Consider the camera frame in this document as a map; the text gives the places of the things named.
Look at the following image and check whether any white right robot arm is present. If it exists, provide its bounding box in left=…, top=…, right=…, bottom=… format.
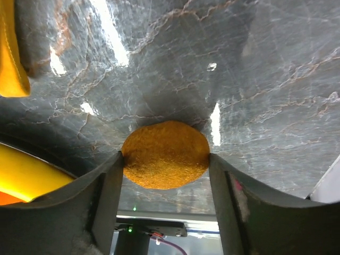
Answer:
left=1, top=154, right=339, bottom=254

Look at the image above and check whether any dark rimmed ceramic plate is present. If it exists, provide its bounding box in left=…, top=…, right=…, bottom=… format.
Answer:
left=1, top=133, right=78, bottom=178

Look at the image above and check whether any fake orange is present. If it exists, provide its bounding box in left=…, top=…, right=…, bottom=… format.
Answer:
left=0, top=192, right=25, bottom=206

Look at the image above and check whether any brown fake kiwi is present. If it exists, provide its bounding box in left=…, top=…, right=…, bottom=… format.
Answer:
left=122, top=121, right=210, bottom=190

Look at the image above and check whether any yellow fake banana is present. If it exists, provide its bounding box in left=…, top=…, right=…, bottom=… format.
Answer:
left=1, top=144, right=74, bottom=202

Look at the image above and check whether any orange cloth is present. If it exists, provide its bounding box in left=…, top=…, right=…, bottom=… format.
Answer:
left=1, top=1, right=30, bottom=97

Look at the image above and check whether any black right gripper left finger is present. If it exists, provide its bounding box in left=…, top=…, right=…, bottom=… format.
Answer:
left=1, top=152, right=124, bottom=254

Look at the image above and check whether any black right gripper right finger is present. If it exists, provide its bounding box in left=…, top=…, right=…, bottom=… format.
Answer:
left=209, top=154, right=339, bottom=254

